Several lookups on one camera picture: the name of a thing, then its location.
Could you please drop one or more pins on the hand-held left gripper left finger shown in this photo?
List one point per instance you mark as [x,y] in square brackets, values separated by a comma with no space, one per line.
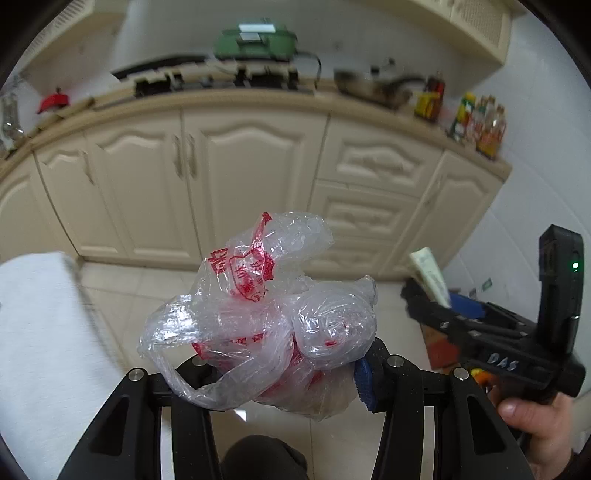
[189,415]

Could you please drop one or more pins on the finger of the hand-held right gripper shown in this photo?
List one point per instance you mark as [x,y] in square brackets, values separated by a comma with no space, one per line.
[466,304]
[425,314]

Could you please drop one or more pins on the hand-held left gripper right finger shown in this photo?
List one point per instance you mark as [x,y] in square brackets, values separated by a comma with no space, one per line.
[364,383]

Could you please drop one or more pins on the pale green paper packet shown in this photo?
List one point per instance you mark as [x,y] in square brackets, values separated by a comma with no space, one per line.
[429,277]

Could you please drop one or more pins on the clear red-printed plastic bag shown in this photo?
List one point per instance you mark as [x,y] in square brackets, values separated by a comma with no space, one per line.
[258,323]

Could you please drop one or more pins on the person's right forearm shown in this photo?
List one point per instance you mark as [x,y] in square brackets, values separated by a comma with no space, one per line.
[556,470]

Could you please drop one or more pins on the person's right hand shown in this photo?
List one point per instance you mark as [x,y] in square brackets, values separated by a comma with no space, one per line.
[545,424]

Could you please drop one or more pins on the person's leg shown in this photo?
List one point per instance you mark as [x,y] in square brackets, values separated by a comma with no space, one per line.
[263,461]

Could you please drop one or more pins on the white towel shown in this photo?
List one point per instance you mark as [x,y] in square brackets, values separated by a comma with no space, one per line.
[46,346]

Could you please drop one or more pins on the amber oil bottle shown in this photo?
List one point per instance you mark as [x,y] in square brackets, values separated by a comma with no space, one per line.
[484,127]
[498,134]

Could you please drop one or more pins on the yellow cap seasoning bottle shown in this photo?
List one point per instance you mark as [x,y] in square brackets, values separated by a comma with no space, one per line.
[462,117]

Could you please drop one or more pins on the dark sauce bottle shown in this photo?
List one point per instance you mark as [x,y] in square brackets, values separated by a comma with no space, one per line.
[429,99]

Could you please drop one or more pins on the cream base cabinets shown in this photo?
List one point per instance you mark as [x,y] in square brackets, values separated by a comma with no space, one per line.
[249,184]

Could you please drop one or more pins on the steel frying pan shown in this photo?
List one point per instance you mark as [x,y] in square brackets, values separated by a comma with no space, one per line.
[369,87]

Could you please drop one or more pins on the cream lattice door cabinet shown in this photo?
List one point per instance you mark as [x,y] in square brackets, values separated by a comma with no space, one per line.
[480,23]
[78,27]

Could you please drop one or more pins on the green electric pot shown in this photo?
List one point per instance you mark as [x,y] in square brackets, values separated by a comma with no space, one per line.
[254,44]

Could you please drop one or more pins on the black glass stove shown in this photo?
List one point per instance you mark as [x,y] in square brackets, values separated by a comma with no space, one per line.
[207,76]

